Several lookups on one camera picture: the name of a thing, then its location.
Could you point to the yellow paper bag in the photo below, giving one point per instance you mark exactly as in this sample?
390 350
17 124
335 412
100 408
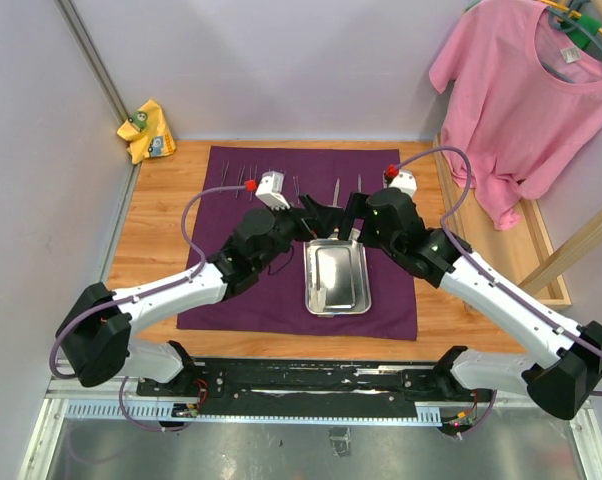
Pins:
147 133

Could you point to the wooden beam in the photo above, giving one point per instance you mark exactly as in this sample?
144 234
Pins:
570 252

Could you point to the white gauze pad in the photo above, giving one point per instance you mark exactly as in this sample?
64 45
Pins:
318 299

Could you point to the green hanger clip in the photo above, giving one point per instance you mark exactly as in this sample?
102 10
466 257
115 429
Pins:
587 29

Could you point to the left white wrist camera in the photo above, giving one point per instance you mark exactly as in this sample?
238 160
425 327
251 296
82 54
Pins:
270 191

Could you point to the aluminium rail frame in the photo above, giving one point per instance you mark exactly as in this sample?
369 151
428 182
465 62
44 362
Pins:
117 399

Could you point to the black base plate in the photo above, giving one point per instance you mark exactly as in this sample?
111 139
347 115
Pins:
308 390

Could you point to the yellow hoop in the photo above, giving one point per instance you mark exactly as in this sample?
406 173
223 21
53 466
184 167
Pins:
601 30

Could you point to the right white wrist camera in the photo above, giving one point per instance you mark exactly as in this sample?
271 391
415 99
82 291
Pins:
405 182

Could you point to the steel instrument tray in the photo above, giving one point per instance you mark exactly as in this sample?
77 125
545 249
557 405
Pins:
340 267

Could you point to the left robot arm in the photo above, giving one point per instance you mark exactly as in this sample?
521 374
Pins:
98 335

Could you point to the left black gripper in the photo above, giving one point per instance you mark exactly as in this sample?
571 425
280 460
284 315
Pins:
321 221

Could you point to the grey clothes hanger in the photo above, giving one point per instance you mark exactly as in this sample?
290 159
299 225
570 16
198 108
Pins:
576 40

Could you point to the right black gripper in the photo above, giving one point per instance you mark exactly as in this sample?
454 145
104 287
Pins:
356 208

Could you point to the purple surgical wrap cloth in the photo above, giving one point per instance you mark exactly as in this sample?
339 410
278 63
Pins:
276 304

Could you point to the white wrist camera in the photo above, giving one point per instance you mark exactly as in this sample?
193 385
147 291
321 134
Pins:
405 182
270 191

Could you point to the pink t-shirt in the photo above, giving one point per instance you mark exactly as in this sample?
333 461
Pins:
524 101

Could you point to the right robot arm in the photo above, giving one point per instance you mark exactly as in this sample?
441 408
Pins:
562 363

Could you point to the wooden tray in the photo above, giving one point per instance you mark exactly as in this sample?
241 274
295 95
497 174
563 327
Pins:
515 253

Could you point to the aluminium corner post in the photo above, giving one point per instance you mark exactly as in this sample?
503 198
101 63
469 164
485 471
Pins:
88 48

